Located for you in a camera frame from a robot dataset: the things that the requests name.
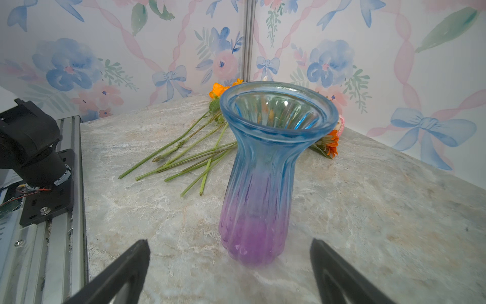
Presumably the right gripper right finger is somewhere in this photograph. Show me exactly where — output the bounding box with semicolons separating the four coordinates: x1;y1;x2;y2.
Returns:
310;239;394;303

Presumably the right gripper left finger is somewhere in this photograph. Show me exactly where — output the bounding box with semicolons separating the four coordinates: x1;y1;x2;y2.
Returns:
66;239;151;303

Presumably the pink carnation stem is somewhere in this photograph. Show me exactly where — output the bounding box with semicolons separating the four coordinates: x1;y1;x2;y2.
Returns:
334;115;345;138

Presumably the blue purple glass vase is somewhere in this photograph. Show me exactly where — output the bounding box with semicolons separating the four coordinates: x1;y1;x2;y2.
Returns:
218;81;339;267

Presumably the orange poppy stem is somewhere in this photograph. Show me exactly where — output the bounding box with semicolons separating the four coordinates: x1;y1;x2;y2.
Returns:
118;79;244;179

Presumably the dark orange gerbera stem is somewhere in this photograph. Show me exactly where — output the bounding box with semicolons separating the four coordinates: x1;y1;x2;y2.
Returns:
310;130;339;160

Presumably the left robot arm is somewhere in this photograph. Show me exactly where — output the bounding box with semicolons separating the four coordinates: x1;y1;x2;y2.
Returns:
1;98;72;189

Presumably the pink rose bunch stem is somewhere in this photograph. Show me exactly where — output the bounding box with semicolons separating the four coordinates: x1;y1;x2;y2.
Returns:
135;141;237;197

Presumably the aluminium rail frame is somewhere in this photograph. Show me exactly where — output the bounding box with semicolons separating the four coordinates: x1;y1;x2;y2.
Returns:
1;116;89;303

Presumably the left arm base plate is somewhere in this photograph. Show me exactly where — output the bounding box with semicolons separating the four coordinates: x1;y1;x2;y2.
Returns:
20;149;75;227

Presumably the left corner aluminium post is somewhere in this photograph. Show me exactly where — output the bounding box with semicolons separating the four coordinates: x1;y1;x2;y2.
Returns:
242;0;256;82

